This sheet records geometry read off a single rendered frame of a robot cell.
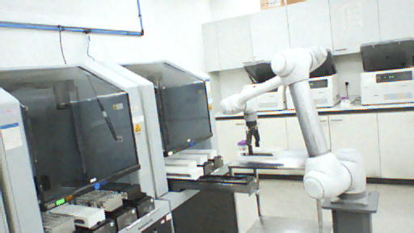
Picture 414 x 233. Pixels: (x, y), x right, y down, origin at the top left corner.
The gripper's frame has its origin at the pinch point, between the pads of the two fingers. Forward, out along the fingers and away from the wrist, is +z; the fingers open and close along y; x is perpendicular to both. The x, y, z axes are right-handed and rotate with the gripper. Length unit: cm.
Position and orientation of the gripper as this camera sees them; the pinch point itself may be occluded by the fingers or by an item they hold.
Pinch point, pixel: (254, 150)
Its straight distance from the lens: 228.8
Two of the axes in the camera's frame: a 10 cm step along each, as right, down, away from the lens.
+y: 5.5, -1.6, 8.2
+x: -8.3, 0.4, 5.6
